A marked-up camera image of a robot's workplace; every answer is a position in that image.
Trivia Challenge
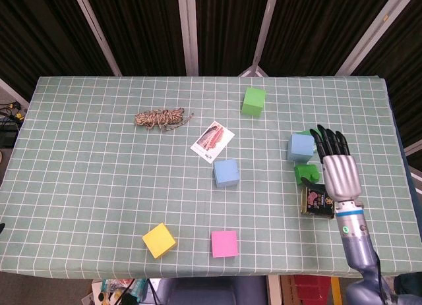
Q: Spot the white table leg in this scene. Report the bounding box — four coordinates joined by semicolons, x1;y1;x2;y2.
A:
266;275;281;305

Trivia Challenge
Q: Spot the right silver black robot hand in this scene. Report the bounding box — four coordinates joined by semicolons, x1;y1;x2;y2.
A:
299;124;363;204

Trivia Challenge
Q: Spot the blue-grey robot torso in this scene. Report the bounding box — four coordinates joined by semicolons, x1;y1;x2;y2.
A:
157;276;268;305

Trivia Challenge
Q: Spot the white photo card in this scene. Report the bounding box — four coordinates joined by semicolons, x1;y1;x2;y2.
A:
190;121;235;163

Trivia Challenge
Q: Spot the brown braided rope bundle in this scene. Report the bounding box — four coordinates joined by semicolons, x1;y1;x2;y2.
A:
134;107;195;132

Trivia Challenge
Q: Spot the red plastic bin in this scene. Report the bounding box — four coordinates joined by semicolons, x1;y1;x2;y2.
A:
294;274;332;305

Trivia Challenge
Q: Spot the yellow foam cube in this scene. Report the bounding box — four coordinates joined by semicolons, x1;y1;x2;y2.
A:
142;223;177;260

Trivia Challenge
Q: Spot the green foam cube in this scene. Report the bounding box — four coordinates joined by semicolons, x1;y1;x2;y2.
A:
241;87;267;118

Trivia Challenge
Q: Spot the white frame post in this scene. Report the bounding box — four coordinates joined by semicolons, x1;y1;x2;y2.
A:
237;0;281;78
177;0;200;77
71;0;123;77
336;0;406;76

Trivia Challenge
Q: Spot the green foil sachet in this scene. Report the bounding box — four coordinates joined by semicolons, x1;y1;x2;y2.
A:
296;128;322;153

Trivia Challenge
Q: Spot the teal snack bag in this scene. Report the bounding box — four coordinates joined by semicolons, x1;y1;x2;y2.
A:
100;278;148;305

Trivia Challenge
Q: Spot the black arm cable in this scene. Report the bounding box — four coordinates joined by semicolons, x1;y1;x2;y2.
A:
374;252;392;301

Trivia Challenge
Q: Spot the dark brown curtain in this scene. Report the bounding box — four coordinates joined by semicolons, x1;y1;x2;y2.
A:
0;0;422;148

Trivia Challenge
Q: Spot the brown cardboard box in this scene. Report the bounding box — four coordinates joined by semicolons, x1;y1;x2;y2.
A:
280;275;297;305

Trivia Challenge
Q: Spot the black luncheon meat tin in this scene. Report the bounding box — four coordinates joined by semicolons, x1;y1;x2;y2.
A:
300;185;337;220

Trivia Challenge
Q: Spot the pink foam cube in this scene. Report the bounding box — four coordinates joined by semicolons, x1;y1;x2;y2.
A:
210;231;239;259

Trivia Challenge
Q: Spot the black electronics box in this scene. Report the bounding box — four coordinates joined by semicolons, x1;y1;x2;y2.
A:
0;120;19;148

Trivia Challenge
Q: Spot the small green toy block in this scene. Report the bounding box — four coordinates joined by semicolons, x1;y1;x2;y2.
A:
293;164;321;186

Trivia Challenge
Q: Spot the yellow black cable bundle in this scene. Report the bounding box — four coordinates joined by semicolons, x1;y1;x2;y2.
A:
0;101;26;122

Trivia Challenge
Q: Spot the light blue foam cube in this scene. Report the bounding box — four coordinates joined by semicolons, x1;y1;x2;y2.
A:
286;133;316;163

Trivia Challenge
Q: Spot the green checked tablecloth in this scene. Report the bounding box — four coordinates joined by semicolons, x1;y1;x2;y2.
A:
0;76;422;281

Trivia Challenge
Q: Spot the yellow strip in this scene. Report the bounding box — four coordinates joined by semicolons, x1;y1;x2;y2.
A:
330;277;342;305

